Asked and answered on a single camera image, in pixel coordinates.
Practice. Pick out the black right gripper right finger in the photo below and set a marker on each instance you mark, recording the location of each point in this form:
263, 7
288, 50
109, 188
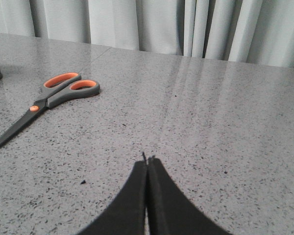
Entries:
169, 211

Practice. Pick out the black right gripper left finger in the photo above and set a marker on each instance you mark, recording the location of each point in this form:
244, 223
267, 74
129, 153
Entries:
126, 213

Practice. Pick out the grey orange scissors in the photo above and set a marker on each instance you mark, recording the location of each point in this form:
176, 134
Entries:
55, 91

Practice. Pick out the grey curtain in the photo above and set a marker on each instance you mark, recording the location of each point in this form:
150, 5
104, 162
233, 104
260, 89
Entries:
253, 31

